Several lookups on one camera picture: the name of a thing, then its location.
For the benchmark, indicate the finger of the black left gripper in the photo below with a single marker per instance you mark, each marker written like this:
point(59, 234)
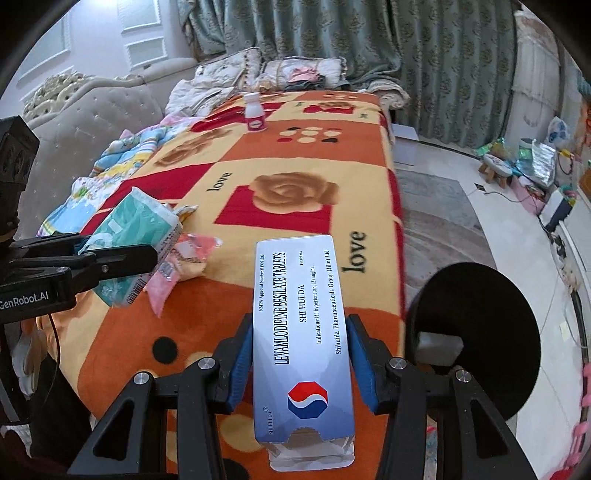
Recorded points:
point(112, 263)

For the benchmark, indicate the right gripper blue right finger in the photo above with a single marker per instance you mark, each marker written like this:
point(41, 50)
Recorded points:
point(367, 356)

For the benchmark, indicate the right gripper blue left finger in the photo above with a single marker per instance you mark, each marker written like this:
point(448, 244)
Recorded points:
point(239, 363)

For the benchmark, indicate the green white tissue pack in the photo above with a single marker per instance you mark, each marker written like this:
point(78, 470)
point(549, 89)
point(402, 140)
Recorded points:
point(129, 244)

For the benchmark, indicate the white Levamlodipine tablet box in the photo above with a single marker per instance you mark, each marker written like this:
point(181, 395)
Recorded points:
point(301, 382)

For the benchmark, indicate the black round trash bin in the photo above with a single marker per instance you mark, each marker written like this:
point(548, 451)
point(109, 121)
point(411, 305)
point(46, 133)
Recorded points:
point(497, 326)

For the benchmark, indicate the pink plastic wrapper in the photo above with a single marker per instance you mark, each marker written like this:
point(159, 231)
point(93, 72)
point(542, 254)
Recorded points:
point(186, 260)

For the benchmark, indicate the colourful cartoon baby quilt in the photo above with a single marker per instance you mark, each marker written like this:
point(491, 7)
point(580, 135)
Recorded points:
point(118, 162)

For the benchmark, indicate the grey round floor rug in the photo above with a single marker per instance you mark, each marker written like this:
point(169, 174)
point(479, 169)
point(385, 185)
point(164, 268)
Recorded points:
point(441, 228)

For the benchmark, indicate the grey tufted headboard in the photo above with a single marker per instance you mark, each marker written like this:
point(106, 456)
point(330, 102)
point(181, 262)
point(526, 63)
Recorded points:
point(76, 116)

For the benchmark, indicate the orange red rose blanket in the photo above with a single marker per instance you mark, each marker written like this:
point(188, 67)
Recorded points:
point(323, 165)

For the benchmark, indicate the white pink medicine bottle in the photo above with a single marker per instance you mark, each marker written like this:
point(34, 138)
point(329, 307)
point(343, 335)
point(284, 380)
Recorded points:
point(255, 118)

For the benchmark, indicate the pile of white bedding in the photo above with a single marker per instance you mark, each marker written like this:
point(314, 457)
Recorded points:
point(221, 78)

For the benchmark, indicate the small wooden stool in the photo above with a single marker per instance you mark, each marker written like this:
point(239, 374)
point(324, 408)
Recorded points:
point(495, 169)

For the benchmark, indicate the white tv cabinet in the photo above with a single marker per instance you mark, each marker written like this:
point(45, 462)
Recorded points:
point(566, 220)

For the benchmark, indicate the silver foil bag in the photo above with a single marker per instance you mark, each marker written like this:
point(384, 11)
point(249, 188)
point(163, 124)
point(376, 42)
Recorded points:
point(537, 161)

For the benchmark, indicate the green patterned curtain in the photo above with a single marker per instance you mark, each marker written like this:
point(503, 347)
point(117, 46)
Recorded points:
point(455, 59)

